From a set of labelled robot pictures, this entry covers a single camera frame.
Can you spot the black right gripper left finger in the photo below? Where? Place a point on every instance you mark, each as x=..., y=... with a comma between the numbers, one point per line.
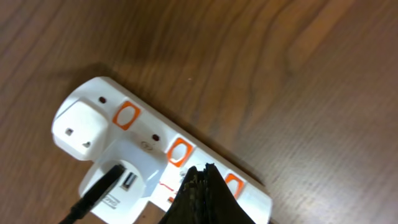
x=189, y=205

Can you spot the white USB charger plug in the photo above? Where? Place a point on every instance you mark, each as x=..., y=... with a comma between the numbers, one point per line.
x=129, y=196

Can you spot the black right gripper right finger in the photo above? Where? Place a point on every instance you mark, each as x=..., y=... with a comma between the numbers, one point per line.
x=221, y=205

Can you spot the white power strip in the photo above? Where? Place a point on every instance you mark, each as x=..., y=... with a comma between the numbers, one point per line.
x=103, y=122

